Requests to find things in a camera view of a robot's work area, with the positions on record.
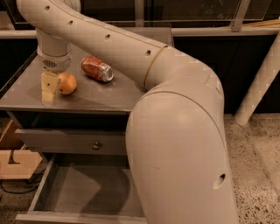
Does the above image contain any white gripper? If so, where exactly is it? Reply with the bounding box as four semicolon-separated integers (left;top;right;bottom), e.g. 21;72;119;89
37;47;71;105

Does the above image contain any orange fruit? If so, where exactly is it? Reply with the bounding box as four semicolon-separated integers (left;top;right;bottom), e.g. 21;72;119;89
58;72;77;95

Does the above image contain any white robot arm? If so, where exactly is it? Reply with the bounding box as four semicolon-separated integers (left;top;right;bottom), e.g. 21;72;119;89
17;0;239;224

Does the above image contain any grey top drawer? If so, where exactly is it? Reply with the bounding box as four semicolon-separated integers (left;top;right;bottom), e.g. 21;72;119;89
16;129;126;156

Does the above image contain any grey drawer cabinet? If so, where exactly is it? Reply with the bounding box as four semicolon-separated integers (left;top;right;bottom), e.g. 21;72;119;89
0;26;176;182

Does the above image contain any grey open middle drawer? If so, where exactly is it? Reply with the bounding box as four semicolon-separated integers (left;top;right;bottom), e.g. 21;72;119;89
16;154;147;224

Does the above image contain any red crushed soda can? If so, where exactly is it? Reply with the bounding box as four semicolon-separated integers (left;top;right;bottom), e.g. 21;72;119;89
81;56;114;82

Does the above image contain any wooden box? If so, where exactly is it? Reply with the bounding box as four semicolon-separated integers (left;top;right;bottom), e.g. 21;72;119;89
0;120;42;180

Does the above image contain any glass railing with metal posts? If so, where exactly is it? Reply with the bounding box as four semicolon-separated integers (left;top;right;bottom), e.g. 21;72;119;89
0;0;280;33

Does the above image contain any black floor cable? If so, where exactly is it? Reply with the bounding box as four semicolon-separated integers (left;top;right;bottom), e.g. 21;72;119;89
0;170;47;195

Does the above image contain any white diagonal post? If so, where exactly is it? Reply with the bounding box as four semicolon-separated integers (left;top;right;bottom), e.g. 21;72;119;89
234;32;280;126

